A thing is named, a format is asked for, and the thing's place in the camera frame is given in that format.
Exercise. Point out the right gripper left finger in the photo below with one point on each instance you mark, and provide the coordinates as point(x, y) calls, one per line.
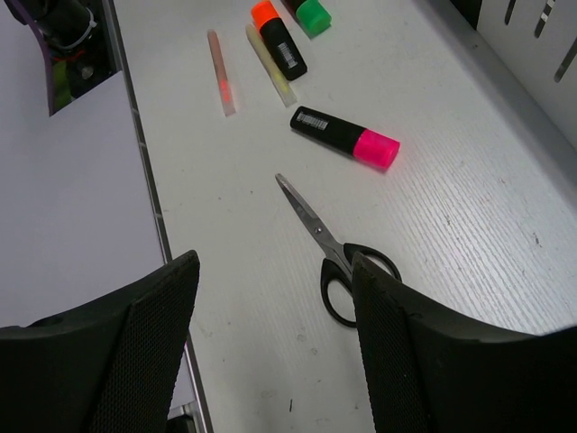
point(109, 365)

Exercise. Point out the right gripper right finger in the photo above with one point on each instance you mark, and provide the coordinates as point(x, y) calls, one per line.
point(429, 368)

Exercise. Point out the pink cap black highlighter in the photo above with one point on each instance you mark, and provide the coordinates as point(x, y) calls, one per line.
point(359, 142)

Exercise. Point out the yellow translucent pen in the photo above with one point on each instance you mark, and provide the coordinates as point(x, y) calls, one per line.
point(278, 80)

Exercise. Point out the green cap black highlighter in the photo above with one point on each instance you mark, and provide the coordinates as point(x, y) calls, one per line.
point(310, 15)

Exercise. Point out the orange cap black highlighter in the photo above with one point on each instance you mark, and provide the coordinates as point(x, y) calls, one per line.
point(278, 41)

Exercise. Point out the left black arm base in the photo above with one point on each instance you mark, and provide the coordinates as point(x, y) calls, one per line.
point(78, 41)

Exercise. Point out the orange translucent pen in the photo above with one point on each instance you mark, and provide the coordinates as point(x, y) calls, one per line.
point(225, 91)

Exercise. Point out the black handled scissors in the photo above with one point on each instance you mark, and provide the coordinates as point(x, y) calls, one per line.
point(338, 262)

